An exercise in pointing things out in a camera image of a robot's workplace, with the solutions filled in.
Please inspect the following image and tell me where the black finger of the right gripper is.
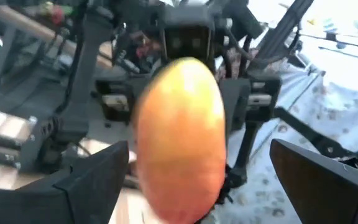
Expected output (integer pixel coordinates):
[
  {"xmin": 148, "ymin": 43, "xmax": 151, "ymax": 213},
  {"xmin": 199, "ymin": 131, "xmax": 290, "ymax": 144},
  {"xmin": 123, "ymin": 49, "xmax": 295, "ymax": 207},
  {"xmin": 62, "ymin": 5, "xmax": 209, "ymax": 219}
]
[{"xmin": 218, "ymin": 77, "xmax": 261, "ymax": 205}]

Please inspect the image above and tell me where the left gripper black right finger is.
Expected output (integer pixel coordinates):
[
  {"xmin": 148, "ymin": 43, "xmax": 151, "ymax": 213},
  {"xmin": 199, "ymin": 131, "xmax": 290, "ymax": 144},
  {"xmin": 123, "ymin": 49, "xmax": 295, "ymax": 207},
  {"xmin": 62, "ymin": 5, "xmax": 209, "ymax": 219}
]
[{"xmin": 270, "ymin": 138, "xmax": 358, "ymax": 224}]

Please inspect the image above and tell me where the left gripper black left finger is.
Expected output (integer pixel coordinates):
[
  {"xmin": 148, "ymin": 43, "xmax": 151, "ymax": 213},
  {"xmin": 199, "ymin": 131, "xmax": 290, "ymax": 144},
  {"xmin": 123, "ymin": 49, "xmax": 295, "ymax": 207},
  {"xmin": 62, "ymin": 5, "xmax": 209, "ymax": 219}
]
[{"xmin": 0, "ymin": 140, "xmax": 130, "ymax": 224}]

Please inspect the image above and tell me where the yellow-orange mango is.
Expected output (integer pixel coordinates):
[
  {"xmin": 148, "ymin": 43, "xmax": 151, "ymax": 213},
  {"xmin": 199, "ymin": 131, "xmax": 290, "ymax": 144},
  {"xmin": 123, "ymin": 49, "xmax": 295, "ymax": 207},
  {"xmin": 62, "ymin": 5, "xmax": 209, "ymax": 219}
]
[{"xmin": 134, "ymin": 57, "xmax": 227, "ymax": 224}]

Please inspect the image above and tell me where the black diagonal brace bar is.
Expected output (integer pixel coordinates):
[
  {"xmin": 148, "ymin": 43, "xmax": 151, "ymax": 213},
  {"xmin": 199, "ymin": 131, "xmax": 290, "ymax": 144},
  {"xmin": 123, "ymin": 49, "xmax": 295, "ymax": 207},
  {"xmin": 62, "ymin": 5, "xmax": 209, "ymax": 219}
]
[{"xmin": 273, "ymin": 106, "xmax": 356, "ymax": 158}]

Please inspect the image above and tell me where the brown and black shelf unit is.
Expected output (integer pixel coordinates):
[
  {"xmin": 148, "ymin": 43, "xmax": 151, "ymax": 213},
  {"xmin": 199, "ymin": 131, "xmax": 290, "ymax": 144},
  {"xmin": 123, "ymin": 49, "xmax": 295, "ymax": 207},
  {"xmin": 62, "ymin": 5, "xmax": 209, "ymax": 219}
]
[{"xmin": 0, "ymin": 105, "xmax": 39, "ymax": 170}]

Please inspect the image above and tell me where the tan wooden table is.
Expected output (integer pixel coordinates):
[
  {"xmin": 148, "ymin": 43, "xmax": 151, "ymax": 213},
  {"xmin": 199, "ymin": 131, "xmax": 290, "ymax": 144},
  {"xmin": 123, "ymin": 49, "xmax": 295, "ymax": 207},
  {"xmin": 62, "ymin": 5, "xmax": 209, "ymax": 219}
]
[{"xmin": 0, "ymin": 4, "xmax": 114, "ymax": 70}]

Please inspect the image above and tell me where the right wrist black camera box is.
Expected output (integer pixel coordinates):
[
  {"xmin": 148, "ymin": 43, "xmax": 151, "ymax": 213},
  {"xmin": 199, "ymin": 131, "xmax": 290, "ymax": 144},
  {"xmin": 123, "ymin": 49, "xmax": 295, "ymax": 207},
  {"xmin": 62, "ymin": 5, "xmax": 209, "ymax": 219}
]
[{"xmin": 162, "ymin": 5, "xmax": 216, "ymax": 65}]

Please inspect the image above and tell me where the black cable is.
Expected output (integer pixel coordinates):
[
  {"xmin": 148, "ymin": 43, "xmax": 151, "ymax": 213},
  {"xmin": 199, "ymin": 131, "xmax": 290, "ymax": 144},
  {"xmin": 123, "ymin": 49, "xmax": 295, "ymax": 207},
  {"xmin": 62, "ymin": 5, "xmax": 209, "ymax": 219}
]
[{"xmin": 222, "ymin": 27, "xmax": 253, "ymax": 78}]

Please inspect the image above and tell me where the black diagonal frame strut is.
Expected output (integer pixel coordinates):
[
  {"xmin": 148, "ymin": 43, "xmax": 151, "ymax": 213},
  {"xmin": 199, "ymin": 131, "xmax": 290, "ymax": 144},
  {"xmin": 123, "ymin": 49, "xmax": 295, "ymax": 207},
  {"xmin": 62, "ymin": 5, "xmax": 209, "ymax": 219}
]
[{"xmin": 253, "ymin": 0, "xmax": 315, "ymax": 68}]

